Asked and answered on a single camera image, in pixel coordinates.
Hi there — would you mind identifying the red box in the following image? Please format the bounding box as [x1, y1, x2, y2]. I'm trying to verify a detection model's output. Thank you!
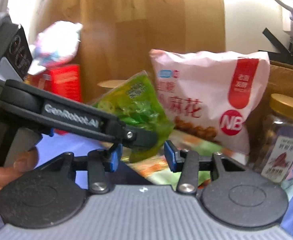
[29, 64, 84, 103]

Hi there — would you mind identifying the pink snack bag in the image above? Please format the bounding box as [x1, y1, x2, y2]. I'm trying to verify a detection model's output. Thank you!
[149, 49, 271, 156]

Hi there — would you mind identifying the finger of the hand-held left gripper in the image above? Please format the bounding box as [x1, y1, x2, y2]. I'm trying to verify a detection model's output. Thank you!
[106, 119, 159, 149]

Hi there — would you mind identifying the large cardboard box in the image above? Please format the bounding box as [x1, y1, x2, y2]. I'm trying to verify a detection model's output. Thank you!
[80, 0, 226, 103]

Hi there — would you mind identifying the person's left hand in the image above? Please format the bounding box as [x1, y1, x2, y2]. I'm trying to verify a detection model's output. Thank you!
[0, 147, 39, 206]

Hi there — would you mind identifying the black tape strip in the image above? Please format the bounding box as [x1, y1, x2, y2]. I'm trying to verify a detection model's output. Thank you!
[262, 28, 293, 66]

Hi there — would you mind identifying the green snack packet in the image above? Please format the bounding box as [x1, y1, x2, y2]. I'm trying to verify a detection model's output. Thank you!
[91, 70, 176, 163]

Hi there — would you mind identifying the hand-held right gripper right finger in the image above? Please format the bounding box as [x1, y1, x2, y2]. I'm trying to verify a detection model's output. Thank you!
[164, 141, 248, 194]

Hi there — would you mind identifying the crumpled white plastic bag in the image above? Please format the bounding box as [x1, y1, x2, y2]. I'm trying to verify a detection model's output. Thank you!
[29, 21, 84, 75]

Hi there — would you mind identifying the dark tin box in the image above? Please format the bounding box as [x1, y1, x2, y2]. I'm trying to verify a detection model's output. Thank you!
[117, 130, 249, 188]

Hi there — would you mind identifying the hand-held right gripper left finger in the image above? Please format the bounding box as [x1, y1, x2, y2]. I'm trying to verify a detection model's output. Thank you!
[40, 144, 123, 194]

